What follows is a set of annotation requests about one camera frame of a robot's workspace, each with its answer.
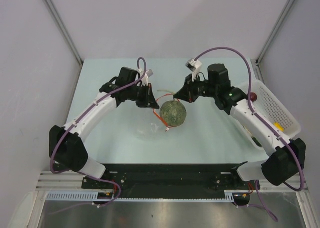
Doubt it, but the white cable duct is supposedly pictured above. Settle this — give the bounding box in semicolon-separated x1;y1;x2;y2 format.
46;189;251;203

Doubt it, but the white plastic basket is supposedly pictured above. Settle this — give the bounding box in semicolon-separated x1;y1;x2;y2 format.
232;80;301;151

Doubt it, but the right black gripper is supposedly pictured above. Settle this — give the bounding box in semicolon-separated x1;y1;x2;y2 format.
174;73;218;103

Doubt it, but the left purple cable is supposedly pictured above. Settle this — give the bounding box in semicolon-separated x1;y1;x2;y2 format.
48;57;148;215

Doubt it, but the dark red plum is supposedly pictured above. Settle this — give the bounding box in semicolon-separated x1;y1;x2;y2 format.
250;92;258;102

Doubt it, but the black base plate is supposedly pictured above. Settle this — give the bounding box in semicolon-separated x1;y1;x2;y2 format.
81;164;256;199

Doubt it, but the white cauliflower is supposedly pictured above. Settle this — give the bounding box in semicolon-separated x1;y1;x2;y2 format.
243;126;252;136

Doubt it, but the green melon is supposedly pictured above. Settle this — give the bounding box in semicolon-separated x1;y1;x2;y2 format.
153;89;187;130

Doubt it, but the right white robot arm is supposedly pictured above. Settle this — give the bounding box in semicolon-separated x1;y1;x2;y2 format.
174;60;306;189

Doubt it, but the green avocado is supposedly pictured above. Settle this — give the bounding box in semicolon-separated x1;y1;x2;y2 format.
252;137;262;147

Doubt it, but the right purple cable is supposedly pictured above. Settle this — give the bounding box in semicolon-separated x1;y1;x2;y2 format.
193;46;306;223

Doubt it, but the clear zip top bag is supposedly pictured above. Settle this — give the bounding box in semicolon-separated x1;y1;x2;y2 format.
131;97;177;140

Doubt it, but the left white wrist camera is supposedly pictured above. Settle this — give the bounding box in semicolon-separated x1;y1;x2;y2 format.
137;68;154;85

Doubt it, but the purple cable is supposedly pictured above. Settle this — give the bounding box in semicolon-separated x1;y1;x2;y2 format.
48;57;148;215
193;46;306;223

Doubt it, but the yellow pepper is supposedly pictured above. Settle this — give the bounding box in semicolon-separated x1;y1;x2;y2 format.
273;122;284;132

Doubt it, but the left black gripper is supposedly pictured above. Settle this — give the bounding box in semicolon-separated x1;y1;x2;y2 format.
127;83;160;109

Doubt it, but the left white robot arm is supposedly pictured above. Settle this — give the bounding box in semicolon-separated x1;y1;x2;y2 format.
49;67;159;188

